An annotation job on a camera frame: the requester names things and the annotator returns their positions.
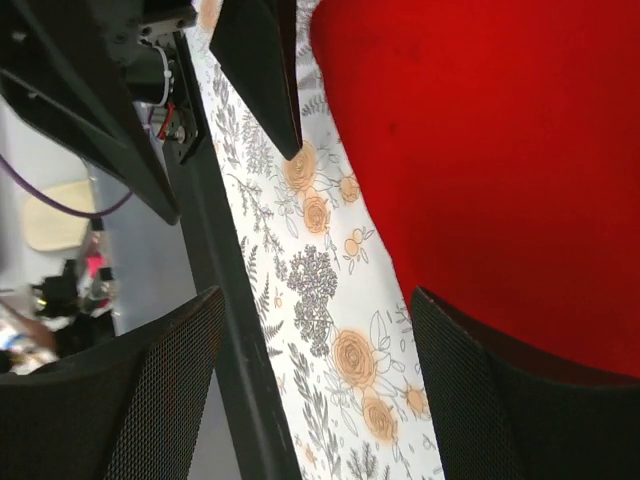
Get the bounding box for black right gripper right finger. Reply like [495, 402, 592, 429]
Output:
[411, 288, 639, 479]

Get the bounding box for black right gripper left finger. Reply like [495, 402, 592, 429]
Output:
[1, 288, 225, 480]

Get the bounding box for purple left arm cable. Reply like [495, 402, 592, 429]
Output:
[0, 107, 159, 219]

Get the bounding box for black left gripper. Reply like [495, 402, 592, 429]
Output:
[1, 0, 303, 224]

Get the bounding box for bright red t shirt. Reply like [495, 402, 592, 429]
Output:
[311, 1, 639, 376]

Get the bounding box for floral patterned table mat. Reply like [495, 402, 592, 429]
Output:
[187, 1, 444, 479]

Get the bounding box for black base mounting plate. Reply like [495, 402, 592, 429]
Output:
[165, 33, 301, 479]

